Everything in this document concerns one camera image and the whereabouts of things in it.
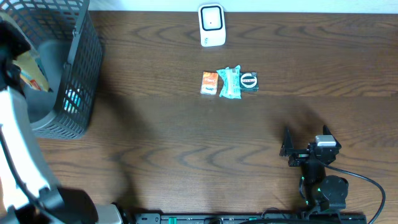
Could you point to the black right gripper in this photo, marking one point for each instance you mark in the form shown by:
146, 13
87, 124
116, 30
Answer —
299, 155

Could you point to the teal snack packet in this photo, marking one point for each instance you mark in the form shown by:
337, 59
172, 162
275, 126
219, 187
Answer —
231, 85

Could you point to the small orange carton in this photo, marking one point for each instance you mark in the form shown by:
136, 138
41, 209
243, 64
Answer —
209, 83

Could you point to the light blue tissue pack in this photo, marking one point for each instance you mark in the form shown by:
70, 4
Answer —
72, 101

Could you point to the large yellow snack bag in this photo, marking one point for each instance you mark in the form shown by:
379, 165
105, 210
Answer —
31, 73

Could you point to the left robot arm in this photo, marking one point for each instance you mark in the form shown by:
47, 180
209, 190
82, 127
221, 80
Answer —
31, 192

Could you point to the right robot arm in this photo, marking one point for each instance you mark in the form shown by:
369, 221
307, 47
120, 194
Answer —
323, 194

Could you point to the grey plastic mesh basket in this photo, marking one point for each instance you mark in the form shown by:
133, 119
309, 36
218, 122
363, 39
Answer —
70, 57

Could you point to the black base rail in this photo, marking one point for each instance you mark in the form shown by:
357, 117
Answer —
269, 217

